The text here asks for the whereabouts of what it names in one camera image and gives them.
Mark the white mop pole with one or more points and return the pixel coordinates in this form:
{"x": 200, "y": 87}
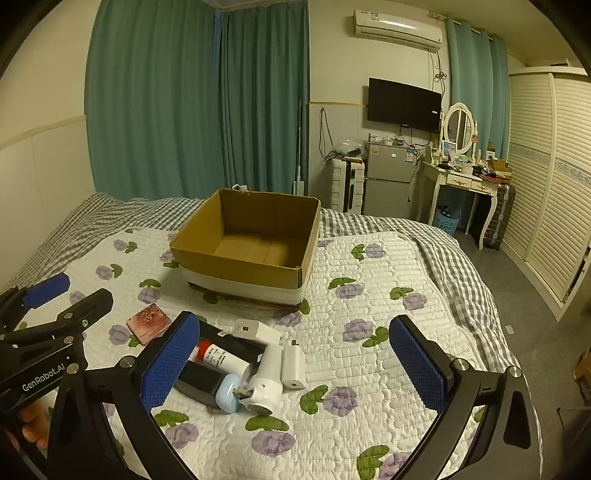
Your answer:
{"x": 298, "y": 152}

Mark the short black case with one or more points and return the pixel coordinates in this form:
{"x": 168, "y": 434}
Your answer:
{"x": 198, "y": 383}

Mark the white charger block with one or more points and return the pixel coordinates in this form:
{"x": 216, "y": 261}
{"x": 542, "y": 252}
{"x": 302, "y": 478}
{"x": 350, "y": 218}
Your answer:
{"x": 254, "y": 330}

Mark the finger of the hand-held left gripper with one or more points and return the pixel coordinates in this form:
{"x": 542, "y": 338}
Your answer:
{"x": 46, "y": 288}
{"x": 87, "y": 307}

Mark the person's left hand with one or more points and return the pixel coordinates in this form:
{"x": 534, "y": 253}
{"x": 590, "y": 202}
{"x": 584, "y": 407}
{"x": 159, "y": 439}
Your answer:
{"x": 33, "y": 420}

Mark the white handheld fan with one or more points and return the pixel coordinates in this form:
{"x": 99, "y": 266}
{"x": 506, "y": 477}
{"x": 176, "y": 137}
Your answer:
{"x": 265, "y": 383}

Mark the grey checked bedsheet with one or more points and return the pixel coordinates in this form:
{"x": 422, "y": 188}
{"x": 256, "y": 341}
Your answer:
{"x": 438, "y": 258}

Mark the dark suitcase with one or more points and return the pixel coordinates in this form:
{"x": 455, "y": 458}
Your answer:
{"x": 501, "y": 217}

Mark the white air conditioner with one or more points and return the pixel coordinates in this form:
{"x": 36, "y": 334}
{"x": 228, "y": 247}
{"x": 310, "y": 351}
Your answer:
{"x": 397, "y": 27}

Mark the brown cardboard box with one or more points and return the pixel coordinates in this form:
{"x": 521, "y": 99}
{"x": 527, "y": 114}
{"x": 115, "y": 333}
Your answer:
{"x": 277, "y": 207}

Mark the small cardboard box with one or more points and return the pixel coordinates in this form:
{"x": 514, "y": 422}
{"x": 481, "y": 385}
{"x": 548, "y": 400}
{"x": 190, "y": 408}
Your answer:
{"x": 501, "y": 167}

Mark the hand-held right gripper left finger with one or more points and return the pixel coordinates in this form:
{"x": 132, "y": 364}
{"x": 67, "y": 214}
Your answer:
{"x": 171, "y": 364}

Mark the black wall television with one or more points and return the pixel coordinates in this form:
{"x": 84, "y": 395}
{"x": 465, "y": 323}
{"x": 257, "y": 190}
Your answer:
{"x": 404, "y": 105}

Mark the white vanity table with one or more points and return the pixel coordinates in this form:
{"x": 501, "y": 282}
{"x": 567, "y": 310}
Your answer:
{"x": 455, "y": 180}

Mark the blue plastic basket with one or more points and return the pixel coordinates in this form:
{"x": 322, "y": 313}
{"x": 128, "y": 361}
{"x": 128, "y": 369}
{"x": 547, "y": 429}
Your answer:
{"x": 448, "y": 221}

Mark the white plug adapter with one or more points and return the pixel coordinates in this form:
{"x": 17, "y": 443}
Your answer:
{"x": 293, "y": 369}

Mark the clear plastic bag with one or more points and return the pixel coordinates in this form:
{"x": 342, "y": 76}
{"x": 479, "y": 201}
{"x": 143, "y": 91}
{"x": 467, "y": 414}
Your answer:
{"x": 348, "y": 147}

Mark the white floral quilt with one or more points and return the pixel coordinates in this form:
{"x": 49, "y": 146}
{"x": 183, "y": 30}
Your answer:
{"x": 369, "y": 300}

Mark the wide teal curtain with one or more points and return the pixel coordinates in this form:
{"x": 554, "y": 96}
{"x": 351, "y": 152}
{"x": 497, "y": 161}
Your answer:
{"x": 152, "y": 101}

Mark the clear water jug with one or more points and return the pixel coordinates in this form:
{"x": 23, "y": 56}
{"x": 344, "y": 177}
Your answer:
{"x": 239, "y": 187}

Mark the silver fridge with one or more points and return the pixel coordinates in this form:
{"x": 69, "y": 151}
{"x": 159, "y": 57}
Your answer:
{"x": 388, "y": 180}

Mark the light blue small case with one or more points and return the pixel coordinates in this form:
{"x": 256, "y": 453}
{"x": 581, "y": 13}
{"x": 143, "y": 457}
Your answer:
{"x": 228, "y": 392}

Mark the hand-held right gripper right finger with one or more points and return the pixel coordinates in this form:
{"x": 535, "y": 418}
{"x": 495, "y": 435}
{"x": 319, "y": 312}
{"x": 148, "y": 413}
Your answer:
{"x": 415, "y": 364}

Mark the white slatted wardrobe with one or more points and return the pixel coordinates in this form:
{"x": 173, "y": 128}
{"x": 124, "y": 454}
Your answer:
{"x": 549, "y": 184}

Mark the oval vanity mirror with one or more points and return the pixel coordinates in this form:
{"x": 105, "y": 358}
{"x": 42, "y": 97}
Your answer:
{"x": 458, "y": 124}

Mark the white bottle with red lid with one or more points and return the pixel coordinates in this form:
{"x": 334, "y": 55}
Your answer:
{"x": 226, "y": 360}

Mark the narrow teal curtain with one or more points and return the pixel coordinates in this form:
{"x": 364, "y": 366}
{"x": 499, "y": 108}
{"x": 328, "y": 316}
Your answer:
{"x": 478, "y": 92}

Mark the white suitcase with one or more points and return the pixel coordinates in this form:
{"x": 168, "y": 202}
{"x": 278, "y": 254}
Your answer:
{"x": 346, "y": 184}

